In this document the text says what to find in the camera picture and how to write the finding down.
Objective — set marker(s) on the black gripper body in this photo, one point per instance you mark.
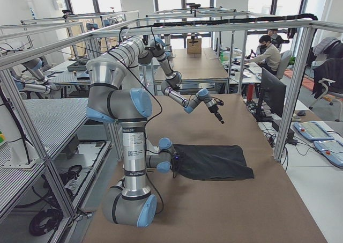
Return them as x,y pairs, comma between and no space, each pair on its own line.
179,161
214,109

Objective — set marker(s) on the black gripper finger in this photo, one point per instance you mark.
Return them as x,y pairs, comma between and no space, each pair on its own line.
219,117

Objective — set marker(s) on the black printed t-shirt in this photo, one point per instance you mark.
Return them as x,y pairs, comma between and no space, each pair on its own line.
214,162

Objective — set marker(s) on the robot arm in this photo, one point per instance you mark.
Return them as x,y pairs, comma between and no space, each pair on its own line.
168,86
130,201

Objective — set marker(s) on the black monitor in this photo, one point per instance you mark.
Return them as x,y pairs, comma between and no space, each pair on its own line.
272,92

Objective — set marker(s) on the cardboard box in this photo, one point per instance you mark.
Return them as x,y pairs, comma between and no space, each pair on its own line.
194,46

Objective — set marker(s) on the seated person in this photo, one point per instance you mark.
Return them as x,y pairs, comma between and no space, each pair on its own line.
270,58

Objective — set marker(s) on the white teach pendant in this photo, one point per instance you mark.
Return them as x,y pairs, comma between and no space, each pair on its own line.
332,150
312,131

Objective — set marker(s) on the office chair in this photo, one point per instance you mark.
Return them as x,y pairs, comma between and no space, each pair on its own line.
328,74

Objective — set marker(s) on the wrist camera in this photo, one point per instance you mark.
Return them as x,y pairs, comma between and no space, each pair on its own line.
219,102

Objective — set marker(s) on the aluminium frame rail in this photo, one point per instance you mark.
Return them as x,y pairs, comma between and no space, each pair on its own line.
237,24

